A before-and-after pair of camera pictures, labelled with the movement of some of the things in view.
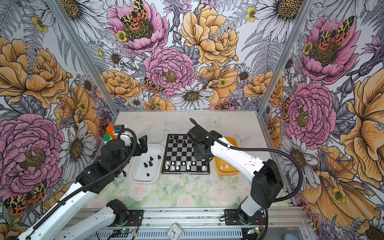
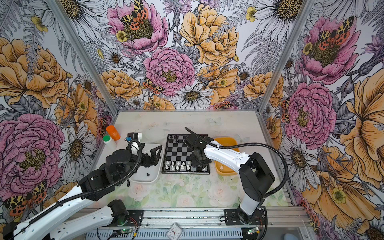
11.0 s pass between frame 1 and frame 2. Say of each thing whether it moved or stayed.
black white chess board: stayed
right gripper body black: moved
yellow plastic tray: stayed
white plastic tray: stayed
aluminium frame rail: stayed
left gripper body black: moved
